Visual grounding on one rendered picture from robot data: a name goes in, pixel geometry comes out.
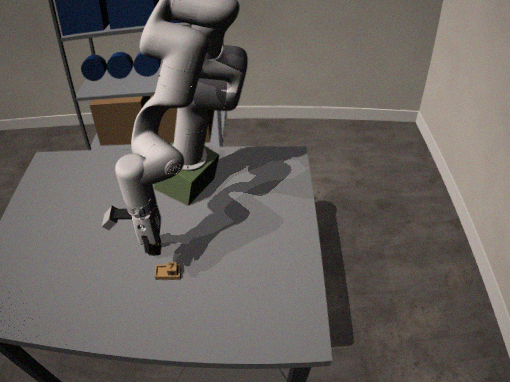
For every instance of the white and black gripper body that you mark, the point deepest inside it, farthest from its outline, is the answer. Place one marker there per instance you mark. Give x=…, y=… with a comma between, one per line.
x=152, y=222

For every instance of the shallow wooden tray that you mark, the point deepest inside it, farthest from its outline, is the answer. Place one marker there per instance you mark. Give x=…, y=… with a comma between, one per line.
x=161, y=273

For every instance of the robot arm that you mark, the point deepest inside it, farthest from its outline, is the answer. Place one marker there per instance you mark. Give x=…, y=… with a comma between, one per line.
x=182, y=50

